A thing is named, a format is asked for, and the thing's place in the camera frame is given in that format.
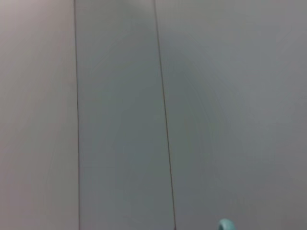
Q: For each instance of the blue teal scissors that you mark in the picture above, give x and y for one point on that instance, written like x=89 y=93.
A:
x=226 y=225

